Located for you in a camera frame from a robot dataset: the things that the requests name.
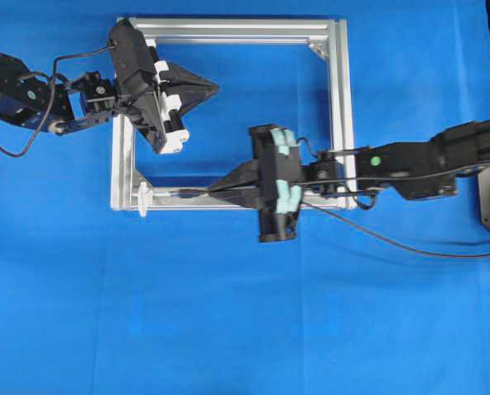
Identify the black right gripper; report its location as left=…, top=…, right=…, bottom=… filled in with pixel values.
left=209, top=124, right=304, bottom=242

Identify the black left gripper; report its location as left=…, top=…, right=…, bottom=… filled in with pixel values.
left=107, top=19, right=219, bottom=155

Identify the thin black wire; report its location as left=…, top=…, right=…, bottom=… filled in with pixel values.
left=168, top=187, right=490, bottom=259

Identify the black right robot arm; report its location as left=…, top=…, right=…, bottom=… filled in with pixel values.
left=208, top=120, right=490, bottom=243

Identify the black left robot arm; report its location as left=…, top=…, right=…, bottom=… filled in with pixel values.
left=0, top=19, right=219, bottom=154

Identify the translucent white zip-tie loop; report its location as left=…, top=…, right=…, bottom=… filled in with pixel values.
left=137, top=182, right=153, bottom=217

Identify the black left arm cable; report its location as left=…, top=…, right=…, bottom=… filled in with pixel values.
left=0, top=44, right=118, bottom=159

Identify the square aluminium extrusion frame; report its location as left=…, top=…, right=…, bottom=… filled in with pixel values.
left=110, top=17, right=354, bottom=213

